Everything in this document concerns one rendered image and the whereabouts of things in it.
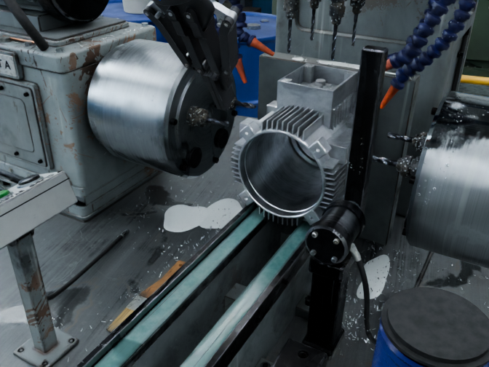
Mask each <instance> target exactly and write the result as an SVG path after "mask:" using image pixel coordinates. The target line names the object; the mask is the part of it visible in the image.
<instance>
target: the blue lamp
mask: <svg viewBox="0 0 489 367"><path fill-rule="evenodd" d="M372 367H424V366H422V365H419V364H417V363H416V362H414V361H412V360H411V359H409V358H407V357H406V356H404V355H403V354H402V353H401V352H400V351H399V350H398V349H397V348H396V347H395V346H394V345H393V344H392V342H391V341H390V340H389V338H388V337H387V335H386V334H385V332H384V330H383V326H382V323H381V320H380V324H379V329H378V336H377V339H376V344H375V350H374V356H373V362H372Z"/></svg>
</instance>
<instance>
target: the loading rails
mask: <svg viewBox="0 0 489 367"><path fill-rule="evenodd" d="M312 225H313V224H312ZM312 225H309V223H308V222H306V221H302V222H300V223H299V225H297V226H296V222H295V224H294V225H293V226H292V222H290V223H289V224H288V226H287V221H286V222H285V223H284V224H283V225H282V220H281V221H280V222H279V223H277V219H276V220H275V221H273V218H272V217H271V218H270V219H269V220H268V214H267V215H266V216H265V217H263V212H262V213H261V214H259V207H258V206H257V204H256V203H255V202H252V203H251V204H249V205H246V206H245V207H244V208H243V209H242V210H241V211H240V212H238V213H237V214H236V215H235V216H234V217H233V218H232V219H231V220H230V221H229V222H228V223H227V224H226V225H225V226H224V227H223V228H222V229H221V230H220V231H219V232H218V233H217V234H215V235H214V236H213V237H212V238H211V239H210V240H209V241H208V242H207V243H206V244H205V245H204V246H202V247H201V248H200V249H199V250H198V251H197V252H196V253H195V254H194V255H193V256H192V257H191V258H190V259H189V260H188V261H187V262H186V263H185V264H184V265H183V266H182V267H181V268H180V269H178V270H177V271H176V272H175V273H174V274H173V275H172V276H171V277H170V278H169V279H168V280H166V281H165V282H164V283H163V284H162V285H161V286H160V287H159V288H158V289H157V290H156V291H154V292H153V293H152V294H151V295H150V296H149V297H148V298H147V299H146V300H145V301H144V302H143V303H142V304H141V305H140V306H139V307H138V308H137V309H136V310H135V311H134V312H133V313H132V314H130V315H129V316H128V317H127V318H126V319H125V320H124V321H123V322H122V323H121V324H120V325H118V326H117V327H116V328H115V329H114V330H113V331H112V332H111V333H110V334H109V335H108V336H107V337H106V338H104V340H102V342H101V343H99V345H98V346H96V347H95V348H94V349H93V350H92V351H91V352H90V353H89V354H88V355H87V356H86V357H85V358H83V359H82V360H81V361H80V362H79V363H78V364H77V365H76V366H75V367H271V366H272V364H273V362H272V361H270V360H267V359H266V357H267V356H268V354H269V353H270V351H271V350H272V349H273V347H274V345H275V344H276V343H277V341H278V340H279V338H280V336H281V335H282V334H283V332H284V331H285V329H286V327H287V326H288V325H289V323H290V321H291V320H292V319H293V317H294V316H295V315H296V316H298V317H302V318H304V319H306V320H308V318H309V303H310V295H309V293H310V292H311V281H312V273H311V272H310V271H309V258H310V257H311V254H310V253H309V251H308V249H307V247H306V243H305V237H306V233H307V231H308V230H309V229H310V228H311V227H312Z"/></svg>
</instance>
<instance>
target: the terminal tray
mask: <svg viewBox="0 0 489 367"><path fill-rule="evenodd" d="M308 65H312V66H308ZM348 71H350V70H345V69H340V68H332V67H327V66H319V65H314V64H310V63H306V64H304V65H303V66H301V67H300V68H298V69H296V70H294V71H293V72H291V73H290V74H288V75H287V76H284V77H283V78H281V79H280V80H278V81H277V110H278V109H280V108H281V107H283V106H284V107H286V106H289V107H291V106H292V105H294V108H295V107H296V106H299V108H301V107H302V106H304V110H305V109H306V108H308V107H309V112H310V111H311V110H312V109H313V110H314V114H315V113H317V112H319V117H320V116H322V115H323V114H324V121H323V125H325V126H326V127H327V128H328V129H329V130H330V129H331V130H334V127H337V125H339V122H340V123H342V120H344V117H345V118H347V115H348V116H349V113H351V111H352V107H353V106H354V104H355V98H356V89H357V78H358V71H351V72H352V73H348ZM285 79H289V81H285ZM327 87H332V88H331V89H328V88H327Z"/></svg>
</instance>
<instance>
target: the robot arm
mask: <svg viewBox="0 0 489 367"><path fill-rule="evenodd" d="M143 13H144V14H145V16H147V17H148V18H149V19H150V20H151V21H152V22H153V23H154V24H155V25H156V27H157V28H158V29H159V31H160V32H161V33H162V35H163V37H164V38H165V39H166V40H167V42H168V44H169V45H170V46H171V48H172V49H173V51H174V52H175V54H176V55H177V56H178V58H179V59H180V61H181V63H182V64H183V65H184V66H185V67H186V68H190V67H194V68H195V69H196V71H197V72H198V73H200V74H201V76H202V79H203V81H204V84H205V85H206V86H207V87H208V88H209V90H210V93H211V95H212V98H213V100H214V101H215V105H216V107H217V109H220V110H224V111H227V109H228V107H229V106H230V104H231V102H232V100H233V99H234V97H235V94H234V91H233V89H232V86H231V85H232V79H231V76H230V75H231V72H232V71H233V70H234V68H235V66H236V65H237V63H238V62H239V58H238V45H237V32H236V21H237V19H238V17H239V14H240V9H239V8H238V7H235V6H233V7H232V8H231V9H228V8H226V7H225V6H223V5H222V4H220V3H219V0H151V1H150V2H149V3H148V5H147V6H146V8H145V9H144V10H143ZM214 15H216V16H217V21H218V23H217V27H219V28H220V29H219V36H218V33H217V31H216V28H215V17H214ZM187 52H188V56H186V54H187Z"/></svg>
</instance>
